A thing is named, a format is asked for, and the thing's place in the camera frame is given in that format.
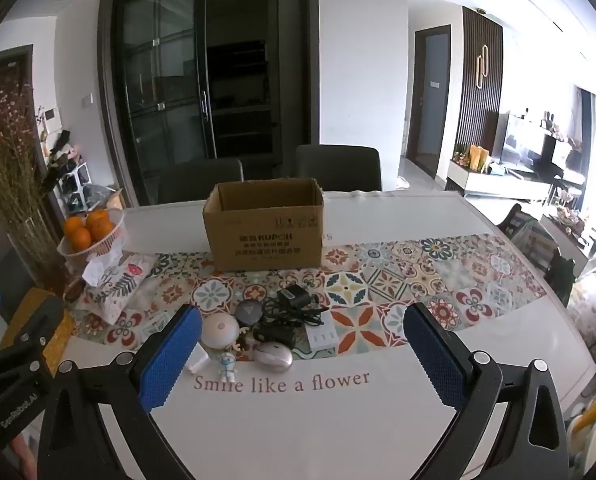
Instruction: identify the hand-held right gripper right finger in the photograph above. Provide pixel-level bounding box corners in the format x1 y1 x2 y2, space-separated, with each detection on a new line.
404 302 571 480

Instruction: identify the dark dining chair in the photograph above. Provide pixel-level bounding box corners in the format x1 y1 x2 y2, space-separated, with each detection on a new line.
158 157 245 206
295 145 383 192

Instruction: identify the white round device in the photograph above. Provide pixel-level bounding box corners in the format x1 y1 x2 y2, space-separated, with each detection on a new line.
201 312 239 348

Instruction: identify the yellow plastic object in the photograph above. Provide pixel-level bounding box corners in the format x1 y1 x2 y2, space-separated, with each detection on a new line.
568 382 596 461

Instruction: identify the grey round disc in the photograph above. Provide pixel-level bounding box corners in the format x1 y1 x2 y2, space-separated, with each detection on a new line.
236 299 265 328

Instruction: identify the small astronaut figurine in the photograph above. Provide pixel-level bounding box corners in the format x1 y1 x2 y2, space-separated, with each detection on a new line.
217 351 236 385

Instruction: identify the dark glass sliding door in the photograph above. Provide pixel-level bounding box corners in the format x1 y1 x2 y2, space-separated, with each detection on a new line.
98 0 319 206

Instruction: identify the gold wall ornament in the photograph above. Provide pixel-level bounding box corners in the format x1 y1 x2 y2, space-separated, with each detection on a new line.
477 45 489 93

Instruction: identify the grey plastic bag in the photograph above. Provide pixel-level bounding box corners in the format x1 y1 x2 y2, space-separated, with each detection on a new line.
85 185 114 208

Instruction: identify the black tangled cable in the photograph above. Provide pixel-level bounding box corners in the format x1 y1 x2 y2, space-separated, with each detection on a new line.
263 299 330 327

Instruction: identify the grey interior door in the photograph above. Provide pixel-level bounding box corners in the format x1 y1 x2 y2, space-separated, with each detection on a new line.
414 25 452 178

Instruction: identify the brown cardboard box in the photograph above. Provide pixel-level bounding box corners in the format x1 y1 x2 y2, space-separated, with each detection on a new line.
203 178 325 272

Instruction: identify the white USB hub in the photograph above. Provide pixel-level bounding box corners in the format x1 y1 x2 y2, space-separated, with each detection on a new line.
305 322 338 353

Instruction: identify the clear glass vase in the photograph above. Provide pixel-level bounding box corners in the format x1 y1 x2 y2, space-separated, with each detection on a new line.
8 212 66 291

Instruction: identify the white fruit basket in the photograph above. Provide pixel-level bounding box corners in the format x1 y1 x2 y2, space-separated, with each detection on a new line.
57 208 126 276

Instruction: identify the dark slatted wall panel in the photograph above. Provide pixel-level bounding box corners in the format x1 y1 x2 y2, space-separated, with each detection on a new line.
453 6 504 161

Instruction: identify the floral tissue pack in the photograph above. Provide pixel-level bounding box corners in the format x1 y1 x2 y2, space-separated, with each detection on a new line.
80 252 159 323

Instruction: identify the dried flower bunch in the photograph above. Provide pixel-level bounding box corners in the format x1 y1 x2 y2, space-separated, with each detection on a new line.
0 85 46 241

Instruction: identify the black television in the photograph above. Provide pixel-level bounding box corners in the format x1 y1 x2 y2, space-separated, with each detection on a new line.
498 112 539 168

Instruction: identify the yellow flat packet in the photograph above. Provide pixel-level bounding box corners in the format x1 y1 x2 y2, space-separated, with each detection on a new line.
10 289 76 376

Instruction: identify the chair with patterned cushion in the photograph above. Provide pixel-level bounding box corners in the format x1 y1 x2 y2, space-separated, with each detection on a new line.
498 204 576 306

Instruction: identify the person's left hand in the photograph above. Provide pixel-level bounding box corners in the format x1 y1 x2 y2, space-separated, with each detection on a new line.
8 435 39 480

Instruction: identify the pink silver computer mouse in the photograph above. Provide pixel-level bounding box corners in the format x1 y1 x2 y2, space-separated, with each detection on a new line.
254 342 294 376

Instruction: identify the white patterned table cloth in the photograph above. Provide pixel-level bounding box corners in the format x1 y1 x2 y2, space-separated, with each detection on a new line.
60 191 596 480

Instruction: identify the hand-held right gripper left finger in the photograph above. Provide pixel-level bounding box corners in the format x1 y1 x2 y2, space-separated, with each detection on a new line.
38 304 204 480

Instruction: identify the white shoe rack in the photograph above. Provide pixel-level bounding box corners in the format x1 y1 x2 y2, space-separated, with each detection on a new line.
53 160 96 213

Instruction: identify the small cardboard box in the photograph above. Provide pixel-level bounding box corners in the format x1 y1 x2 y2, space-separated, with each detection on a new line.
105 187 129 211

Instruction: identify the white TV cabinet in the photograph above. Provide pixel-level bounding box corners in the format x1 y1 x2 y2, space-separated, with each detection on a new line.
450 157 549 201

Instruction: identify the small brown reindeer figurine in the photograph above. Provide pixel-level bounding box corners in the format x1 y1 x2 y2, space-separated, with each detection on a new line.
230 327 254 356

